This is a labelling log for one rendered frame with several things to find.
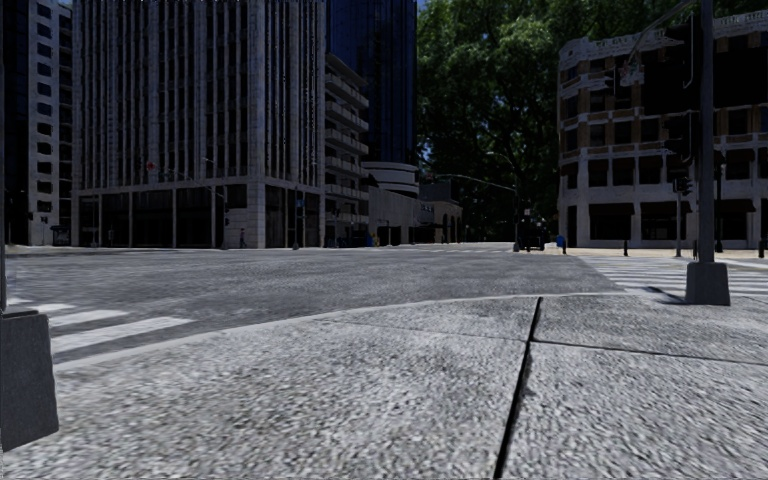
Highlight grey pole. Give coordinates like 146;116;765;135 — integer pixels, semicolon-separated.
0;59;61;452

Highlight trees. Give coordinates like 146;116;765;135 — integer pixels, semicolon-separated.
416;0;768;244

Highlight low pale building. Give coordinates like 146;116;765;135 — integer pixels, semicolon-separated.
367;181;464;246

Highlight grey concrete tower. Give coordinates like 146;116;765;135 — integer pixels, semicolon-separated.
70;0;328;250

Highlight blue glass tower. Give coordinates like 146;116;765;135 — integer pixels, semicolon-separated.
326;0;420;199

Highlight traffic light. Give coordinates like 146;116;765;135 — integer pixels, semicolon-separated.
433;172;522;253
157;167;232;251
712;148;727;254
619;0;732;307
664;112;696;259

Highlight pale balconied concrete building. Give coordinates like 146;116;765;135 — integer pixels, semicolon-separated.
323;52;372;248

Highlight white and tan building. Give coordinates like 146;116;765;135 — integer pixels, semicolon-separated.
556;10;768;251

